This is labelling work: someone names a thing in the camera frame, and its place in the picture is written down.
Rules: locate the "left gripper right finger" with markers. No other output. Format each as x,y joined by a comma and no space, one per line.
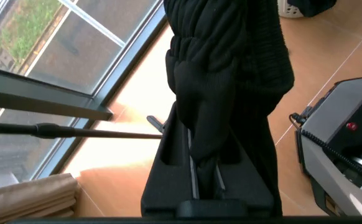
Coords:
249,186

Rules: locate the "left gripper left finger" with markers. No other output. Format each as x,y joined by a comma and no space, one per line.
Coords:
168,186

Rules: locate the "beige curtain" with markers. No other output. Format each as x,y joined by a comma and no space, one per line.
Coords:
28,196

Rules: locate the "black garment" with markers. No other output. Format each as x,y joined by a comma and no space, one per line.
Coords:
311,7
224,77

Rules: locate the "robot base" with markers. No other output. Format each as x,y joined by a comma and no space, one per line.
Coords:
339,124

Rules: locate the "white laundry basket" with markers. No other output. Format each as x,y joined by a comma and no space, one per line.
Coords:
288,11

